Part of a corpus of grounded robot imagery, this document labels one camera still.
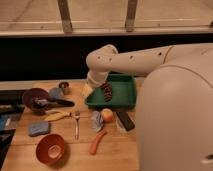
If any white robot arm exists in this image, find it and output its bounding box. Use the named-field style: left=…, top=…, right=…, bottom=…
left=83, top=43, right=213, bottom=171

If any small metal cup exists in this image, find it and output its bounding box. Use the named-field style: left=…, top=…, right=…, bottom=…
left=59, top=82, right=70, bottom=95

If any dark grape bunch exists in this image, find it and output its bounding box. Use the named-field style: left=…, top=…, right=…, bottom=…
left=101, top=82, right=112, bottom=102

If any silver metal fork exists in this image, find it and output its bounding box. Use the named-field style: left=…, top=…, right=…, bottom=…
left=74, top=111, right=80, bottom=140

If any grey crumpled cloth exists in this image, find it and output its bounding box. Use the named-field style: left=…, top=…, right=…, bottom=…
left=91, top=111, right=103, bottom=132

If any peach apple fruit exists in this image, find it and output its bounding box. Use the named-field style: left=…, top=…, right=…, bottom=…
left=101, top=108, right=114, bottom=122

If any green plastic tray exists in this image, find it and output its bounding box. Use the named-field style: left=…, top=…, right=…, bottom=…
left=85, top=74, right=137, bottom=109

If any yellow banana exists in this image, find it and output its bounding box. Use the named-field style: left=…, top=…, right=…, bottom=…
left=45, top=111, right=71, bottom=121

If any black rectangular block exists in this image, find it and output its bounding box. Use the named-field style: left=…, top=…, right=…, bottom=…
left=116, top=110, right=135, bottom=131

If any dark purple bowl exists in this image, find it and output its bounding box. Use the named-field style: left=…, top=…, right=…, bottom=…
left=22, top=88, right=49, bottom=112

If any orange carrot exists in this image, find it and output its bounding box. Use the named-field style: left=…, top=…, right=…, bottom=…
left=89, top=130, right=107, bottom=155

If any blue sponge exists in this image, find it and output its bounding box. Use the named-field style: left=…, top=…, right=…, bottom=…
left=28, top=121, right=50, bottom=137

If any orange red bowl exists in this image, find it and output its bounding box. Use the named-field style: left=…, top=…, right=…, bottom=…
left=36, top=134, right=65, bottom=165

